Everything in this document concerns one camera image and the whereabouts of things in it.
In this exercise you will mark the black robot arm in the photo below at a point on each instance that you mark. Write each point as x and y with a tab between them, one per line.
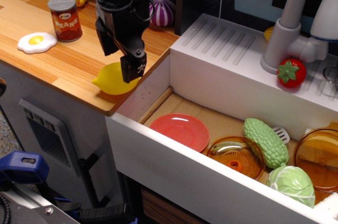
120	26

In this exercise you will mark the white toy spatula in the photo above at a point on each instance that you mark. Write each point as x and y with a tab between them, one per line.
282	133

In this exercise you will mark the white toy sink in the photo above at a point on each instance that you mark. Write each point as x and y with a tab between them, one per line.
213	72

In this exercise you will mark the black oven handle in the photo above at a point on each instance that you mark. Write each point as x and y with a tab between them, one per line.
84	166

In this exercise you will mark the metal ring utensil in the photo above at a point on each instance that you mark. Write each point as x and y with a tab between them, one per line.
330	75

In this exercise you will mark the yellow toy lemon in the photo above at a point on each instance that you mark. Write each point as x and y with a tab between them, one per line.
110	80

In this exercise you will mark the green toy bitter gourd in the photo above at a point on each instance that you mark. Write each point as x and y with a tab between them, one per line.
271	145

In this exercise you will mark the red toy tomato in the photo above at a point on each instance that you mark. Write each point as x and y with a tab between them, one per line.
291	73

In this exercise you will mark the blue clamp handle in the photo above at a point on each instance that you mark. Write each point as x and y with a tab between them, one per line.
24	168

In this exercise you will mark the yellow toy behind faucet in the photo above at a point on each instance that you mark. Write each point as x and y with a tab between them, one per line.
268	32

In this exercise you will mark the white bottle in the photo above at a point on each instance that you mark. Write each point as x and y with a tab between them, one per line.
324	25

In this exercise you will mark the red plastic plate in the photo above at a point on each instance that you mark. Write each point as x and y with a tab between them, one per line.
184	129

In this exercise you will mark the green toy cabbage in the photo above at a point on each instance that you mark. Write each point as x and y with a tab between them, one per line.
293	182

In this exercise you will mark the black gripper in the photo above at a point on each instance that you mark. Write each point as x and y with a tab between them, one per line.
122	29

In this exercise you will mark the purple striped toy onion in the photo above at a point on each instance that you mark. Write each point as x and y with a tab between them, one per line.
162	12

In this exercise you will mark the amber glass pot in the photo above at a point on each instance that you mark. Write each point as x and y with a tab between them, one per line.
316	154

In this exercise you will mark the toy fried egg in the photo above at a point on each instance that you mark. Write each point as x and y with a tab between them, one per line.
37	42

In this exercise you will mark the toy beans can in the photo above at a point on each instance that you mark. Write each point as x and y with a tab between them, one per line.
65	20

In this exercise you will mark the amber glass lid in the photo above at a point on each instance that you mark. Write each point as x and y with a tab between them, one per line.
239	154

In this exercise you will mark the grey toy faucet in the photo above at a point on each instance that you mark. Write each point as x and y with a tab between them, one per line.
286	40

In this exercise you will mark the grey toy oven door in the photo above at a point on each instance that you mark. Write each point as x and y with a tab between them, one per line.
52	136

